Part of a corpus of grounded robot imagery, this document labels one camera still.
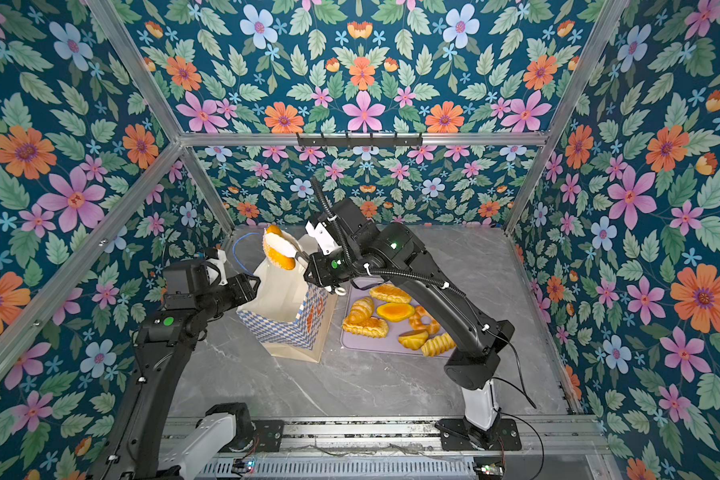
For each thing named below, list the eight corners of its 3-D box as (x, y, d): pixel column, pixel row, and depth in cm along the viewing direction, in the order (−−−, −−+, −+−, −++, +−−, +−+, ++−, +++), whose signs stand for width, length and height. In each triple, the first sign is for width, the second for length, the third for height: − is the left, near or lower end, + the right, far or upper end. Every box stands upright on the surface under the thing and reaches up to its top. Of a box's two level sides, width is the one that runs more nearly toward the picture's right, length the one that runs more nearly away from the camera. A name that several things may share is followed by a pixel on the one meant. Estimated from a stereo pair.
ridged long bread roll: (425, 363, 87) (428, 355, 82) (419, 351, 90) (421, 342, 85) (452, 351, 90) (456, 343, 85) (445, 340, 92) (449, 331, 87)
